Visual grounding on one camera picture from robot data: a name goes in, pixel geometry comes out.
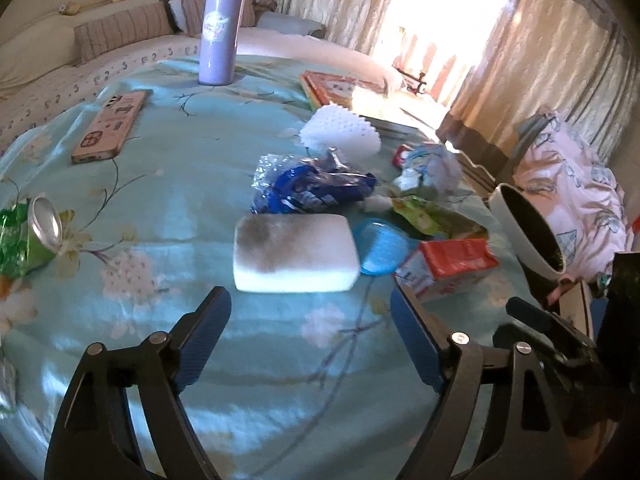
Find orange red picture book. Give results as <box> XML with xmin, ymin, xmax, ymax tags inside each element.
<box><xmin>299</xmin><ymin>70</ymin><xmax>390</xmax><ymax>110</ymax></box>

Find beige sofa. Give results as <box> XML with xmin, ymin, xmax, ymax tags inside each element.
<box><xmin>1</xmin><ymin>0</ymin><xmax>401</xmax><ymax>148</ymax></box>

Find crushed green can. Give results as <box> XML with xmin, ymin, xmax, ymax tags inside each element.
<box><xmin>1</xmin><ymin>195</ymin><xmax>63</xmax><ymax>280</ymax></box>

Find teal floral tablecloth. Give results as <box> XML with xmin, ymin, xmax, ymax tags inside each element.
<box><xmin>0</xmin><ymin>54</ymin><xmax>544</xmax><ymax>480</ymax></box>

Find white black trash bin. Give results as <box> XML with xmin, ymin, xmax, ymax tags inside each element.
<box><xmin>488</xmin><ymin>183</ymin><xmax>566</xmax><ymax>282</ymax></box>

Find phone with pink case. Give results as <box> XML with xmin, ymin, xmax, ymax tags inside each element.
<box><xmin>72</xmin><ymin>91</ymin><xmax>149</xmax><ymax>164</ymax></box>

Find blue snack wrapper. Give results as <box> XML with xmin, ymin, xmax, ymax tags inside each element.
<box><xmin>250</xmin><ymin>148</ymin><xmax>378</xmax><ymax>214</ymax></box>

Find pink heart pattern quilt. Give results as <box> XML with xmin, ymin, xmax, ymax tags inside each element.
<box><xmin>511</xmin><ymin>112</ymin><xmax>634</xmax><ymax>282</ymax></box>

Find white paper cupcake liners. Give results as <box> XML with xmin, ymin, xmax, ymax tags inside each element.
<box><xmin>299</xmin><ymin>103</ymin><xmax>382</xmax><ymax>158</ymax></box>

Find white sponge block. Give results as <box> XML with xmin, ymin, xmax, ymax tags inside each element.
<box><xmin>233</xmin><ymin>214</ymin><xmax>360</xmax><ymax>294</ymax></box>

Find purple thermos bottle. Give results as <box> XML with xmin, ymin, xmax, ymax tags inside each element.
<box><xmin>198</xmin><ymin>0</ymin><xmax>244</xmax><ymax>86</ymax></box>

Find silver foil snack wrapper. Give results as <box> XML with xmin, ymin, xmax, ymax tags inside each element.
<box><xmin>392</xmin><ymin>142</ymin><xmax>462</xmax><ymax>197</ymax></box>

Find right beige curtain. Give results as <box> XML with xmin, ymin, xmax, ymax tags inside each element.
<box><xmin>437</xmin><ymin>0</ymin><xmax>639</xmax><ymax>167</ymax></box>

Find red white milk carton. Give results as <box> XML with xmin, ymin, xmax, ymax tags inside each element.
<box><xmin>395</xmin><ymin>238</ymin><xmax>499</xmax><ymax>301</ymax></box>

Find green snack wrapper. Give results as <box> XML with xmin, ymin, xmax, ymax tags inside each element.
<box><xmin>392</xmin><ymin>195</ymin><xmax>489</xmax><ymax>240</ymax></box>

